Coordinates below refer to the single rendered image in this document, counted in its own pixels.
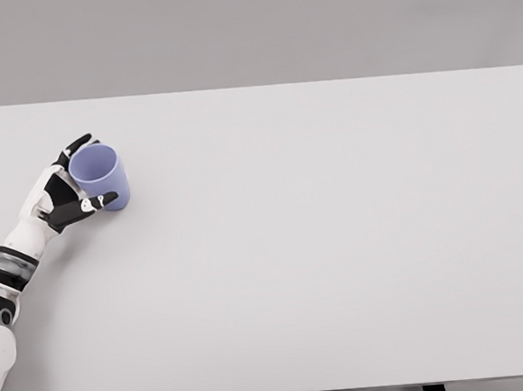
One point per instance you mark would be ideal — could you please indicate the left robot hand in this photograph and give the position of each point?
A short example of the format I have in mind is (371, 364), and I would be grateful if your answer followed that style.
(57, 189)

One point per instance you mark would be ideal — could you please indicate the lavender plastic cup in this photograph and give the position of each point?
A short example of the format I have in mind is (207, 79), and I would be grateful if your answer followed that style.
(101, 178)

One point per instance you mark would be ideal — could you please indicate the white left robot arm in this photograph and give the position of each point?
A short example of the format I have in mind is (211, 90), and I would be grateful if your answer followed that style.
(18, 242)

